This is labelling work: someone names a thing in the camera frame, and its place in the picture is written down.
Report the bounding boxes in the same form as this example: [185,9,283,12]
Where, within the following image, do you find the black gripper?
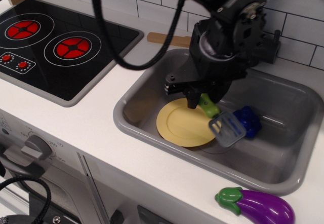
[165,50,247,109]

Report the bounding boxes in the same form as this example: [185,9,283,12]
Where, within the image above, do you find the green handled grey spatula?
[198,93,247,148]

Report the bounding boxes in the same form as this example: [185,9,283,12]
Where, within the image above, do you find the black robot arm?
[166,0,280,108]

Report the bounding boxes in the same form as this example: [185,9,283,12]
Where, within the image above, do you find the yellow round plate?
[156,98,215,147]

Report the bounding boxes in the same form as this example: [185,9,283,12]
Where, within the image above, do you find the grey plastic sink basin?
[113,49,323,196]

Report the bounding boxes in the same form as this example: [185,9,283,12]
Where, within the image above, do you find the wooden block strip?
[147,32,191,48]

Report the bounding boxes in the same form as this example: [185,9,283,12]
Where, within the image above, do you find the blue toy grapes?
[233,106,262,139]

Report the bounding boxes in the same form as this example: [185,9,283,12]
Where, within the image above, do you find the purple toy eggplant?
[215,187,296,223]

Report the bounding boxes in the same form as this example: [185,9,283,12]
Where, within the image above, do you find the black toy stovetop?
[0,0,144,108]

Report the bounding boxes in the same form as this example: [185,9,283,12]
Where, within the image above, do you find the grey oven knob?
[21,135,52,160]

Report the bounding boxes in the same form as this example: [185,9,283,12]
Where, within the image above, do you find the black braided cable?
[0,175,52,224]
[90,0,187,70]

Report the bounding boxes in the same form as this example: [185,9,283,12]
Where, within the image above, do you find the black braided cable lower left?
[0,175,52,224]

